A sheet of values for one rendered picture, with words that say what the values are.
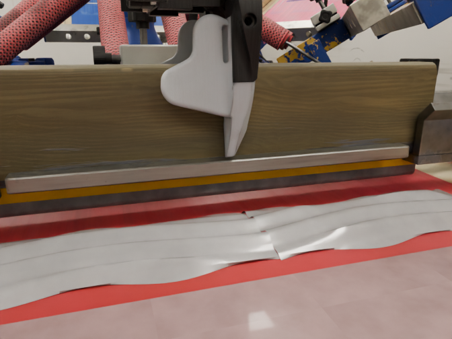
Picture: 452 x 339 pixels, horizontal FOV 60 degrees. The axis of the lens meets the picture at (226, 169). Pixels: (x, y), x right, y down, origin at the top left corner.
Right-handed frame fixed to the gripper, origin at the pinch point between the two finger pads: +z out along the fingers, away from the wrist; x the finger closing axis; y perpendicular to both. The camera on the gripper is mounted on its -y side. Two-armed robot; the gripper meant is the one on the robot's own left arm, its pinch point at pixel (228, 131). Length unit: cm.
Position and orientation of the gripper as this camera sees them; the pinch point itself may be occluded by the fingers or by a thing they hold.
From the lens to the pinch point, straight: 30.0
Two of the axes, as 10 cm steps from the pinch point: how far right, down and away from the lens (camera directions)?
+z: 0.0, 9.6, 2.9
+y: -9.6, 0.8, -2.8
